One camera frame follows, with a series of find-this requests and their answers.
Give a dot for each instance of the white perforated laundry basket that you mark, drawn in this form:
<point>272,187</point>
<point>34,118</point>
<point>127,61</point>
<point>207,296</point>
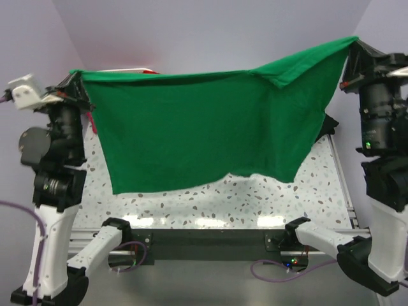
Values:
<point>124,70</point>

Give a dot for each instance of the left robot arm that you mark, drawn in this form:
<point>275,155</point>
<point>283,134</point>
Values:
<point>54,278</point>

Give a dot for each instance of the folded black t-shirt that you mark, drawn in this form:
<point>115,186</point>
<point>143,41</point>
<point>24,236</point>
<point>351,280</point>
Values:
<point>328,127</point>

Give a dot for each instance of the green t-shirt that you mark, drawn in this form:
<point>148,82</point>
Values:
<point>169,132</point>

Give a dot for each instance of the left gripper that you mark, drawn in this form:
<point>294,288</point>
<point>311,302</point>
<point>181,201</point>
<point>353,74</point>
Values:
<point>73,87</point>

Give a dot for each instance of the red t-shirt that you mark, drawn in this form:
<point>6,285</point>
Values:
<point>150,72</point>

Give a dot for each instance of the pink t-shirt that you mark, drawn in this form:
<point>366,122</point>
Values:
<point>91,120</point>

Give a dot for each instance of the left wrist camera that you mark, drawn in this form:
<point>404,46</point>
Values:
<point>29,94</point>

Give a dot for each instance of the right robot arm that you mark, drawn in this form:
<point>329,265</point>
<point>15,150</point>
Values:
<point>376,262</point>

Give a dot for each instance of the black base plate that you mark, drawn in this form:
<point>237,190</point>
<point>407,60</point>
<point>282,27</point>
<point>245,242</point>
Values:
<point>210,245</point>

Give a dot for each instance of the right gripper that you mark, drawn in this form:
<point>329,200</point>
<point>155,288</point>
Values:
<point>361,59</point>

